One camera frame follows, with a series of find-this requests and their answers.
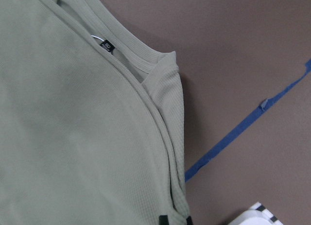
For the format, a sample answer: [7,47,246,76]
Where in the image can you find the white metal robot base mount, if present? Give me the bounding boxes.
[222,202,311,225]

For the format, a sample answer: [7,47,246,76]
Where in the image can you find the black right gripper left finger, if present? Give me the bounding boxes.
[158,215,168,225]

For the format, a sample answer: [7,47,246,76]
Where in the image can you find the olive green long-sleeve shirt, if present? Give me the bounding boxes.
[0,0,190,225]

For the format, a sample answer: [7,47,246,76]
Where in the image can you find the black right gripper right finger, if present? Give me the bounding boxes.
[186,216,193,225]

